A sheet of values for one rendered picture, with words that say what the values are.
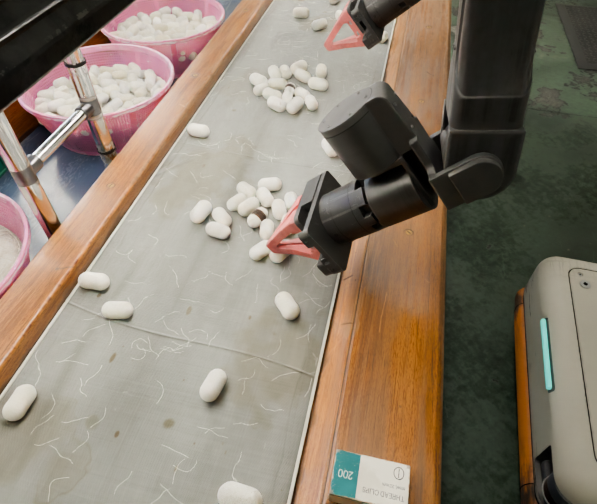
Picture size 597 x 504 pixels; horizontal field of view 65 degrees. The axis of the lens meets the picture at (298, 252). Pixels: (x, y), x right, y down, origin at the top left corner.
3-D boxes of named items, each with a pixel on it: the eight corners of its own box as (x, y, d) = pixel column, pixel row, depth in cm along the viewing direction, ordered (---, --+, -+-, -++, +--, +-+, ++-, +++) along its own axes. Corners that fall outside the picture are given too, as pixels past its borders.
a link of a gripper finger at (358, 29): (311, 37, 79) (356, 2, 73) (319, 20, 84) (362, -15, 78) (335, 69, 82) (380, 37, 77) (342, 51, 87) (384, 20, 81)
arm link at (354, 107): (513, 185, 38) (497, 136, 44) (444, 66, 33) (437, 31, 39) (384, 244, 44) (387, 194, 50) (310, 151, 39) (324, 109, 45)
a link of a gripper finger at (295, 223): (244, 243, 53) (307, 214, 47) (262, 202, 58) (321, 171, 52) (283, 279, 56) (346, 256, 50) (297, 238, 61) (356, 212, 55)
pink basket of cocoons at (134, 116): (184, 84, 100) (175, 39, 93) (181, 159, 82) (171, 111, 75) (54, 93, 97) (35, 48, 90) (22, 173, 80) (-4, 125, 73)
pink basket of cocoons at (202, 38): (243, 38, 115) (240, -3, 108) (205, 93, 97) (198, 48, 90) (143, 28, 119) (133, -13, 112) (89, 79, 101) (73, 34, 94)
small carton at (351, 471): (406, 473, 39) (410, 465, 37) (403, 519, 37) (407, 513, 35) (335, 456, 40) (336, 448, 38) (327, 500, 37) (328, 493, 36)
